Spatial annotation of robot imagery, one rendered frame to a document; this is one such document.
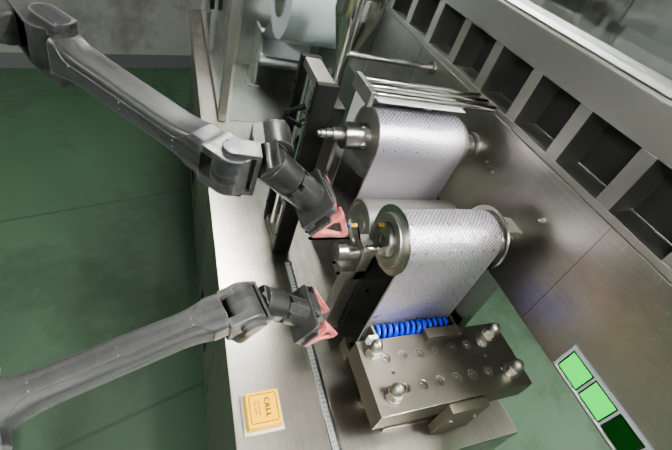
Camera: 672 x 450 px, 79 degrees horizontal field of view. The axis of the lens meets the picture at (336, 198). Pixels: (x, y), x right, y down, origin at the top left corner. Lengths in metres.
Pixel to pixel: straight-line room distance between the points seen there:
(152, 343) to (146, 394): 1.28
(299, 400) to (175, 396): 1.03
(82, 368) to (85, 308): 1.51
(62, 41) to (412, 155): 0.69
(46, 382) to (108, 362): 0.07
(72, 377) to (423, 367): 0.66
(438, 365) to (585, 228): 0.42
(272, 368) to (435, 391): 0.36
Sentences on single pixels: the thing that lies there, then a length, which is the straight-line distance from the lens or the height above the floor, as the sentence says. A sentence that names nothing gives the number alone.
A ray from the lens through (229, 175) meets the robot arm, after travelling 0.60.
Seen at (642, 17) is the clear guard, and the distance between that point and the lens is 0.86.
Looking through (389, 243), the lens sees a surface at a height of 1.27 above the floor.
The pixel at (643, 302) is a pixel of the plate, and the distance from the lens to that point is 0.89.
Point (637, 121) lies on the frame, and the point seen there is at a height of 1.61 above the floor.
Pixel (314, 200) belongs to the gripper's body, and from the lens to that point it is 0.66.
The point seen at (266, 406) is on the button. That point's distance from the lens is 0.95.
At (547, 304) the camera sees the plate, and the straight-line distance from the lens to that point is 1.00.
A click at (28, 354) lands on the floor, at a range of 2.13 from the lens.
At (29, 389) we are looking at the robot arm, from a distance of 0.71.
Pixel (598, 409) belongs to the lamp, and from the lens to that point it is 0.98.
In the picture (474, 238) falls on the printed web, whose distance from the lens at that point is 0.90.
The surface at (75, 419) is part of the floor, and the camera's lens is 1.97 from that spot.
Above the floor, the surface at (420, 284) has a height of 1.17.
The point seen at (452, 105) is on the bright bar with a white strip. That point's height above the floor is 1.45.
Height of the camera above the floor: 1.80
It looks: 38 degrees down
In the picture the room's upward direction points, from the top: 21 degrees clockwise
